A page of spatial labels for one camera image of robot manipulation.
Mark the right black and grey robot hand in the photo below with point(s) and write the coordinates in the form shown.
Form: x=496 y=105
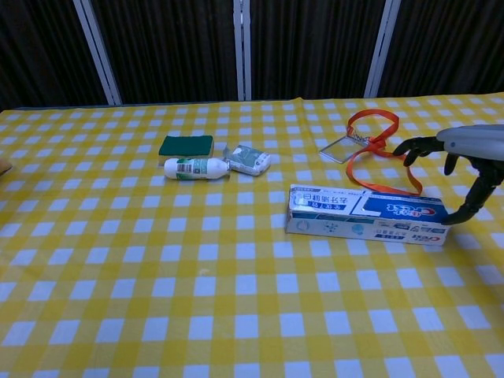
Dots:
x=472 y=141

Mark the blue white toothpaste box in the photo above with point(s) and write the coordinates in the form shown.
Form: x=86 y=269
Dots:
x=354 y=214

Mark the yellow white checkered tablecloth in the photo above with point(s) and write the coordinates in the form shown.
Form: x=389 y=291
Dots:
x=236 y=283

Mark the dark pleated curtain panel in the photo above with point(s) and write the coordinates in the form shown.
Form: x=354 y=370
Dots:
x=315 y=47
x=39 y=51
x=449 y=47
x=169 y=51

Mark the clear badge holder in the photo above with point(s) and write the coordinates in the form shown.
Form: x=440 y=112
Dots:
x=339 y=150

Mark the grey white wrapped packet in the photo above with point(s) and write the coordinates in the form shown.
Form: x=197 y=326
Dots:
x=250 y=159

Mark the white bottle with green label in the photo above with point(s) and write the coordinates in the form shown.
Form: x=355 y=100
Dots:
x=193 y=168

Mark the green and yellow sponge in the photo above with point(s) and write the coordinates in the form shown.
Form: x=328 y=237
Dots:
x=185 y=143

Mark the orange brown object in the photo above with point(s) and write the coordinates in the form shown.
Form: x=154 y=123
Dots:
x=4 y=167

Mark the white frame post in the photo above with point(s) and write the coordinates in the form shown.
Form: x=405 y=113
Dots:
x=98 y=55
x=381 y=47
x=242 y=47

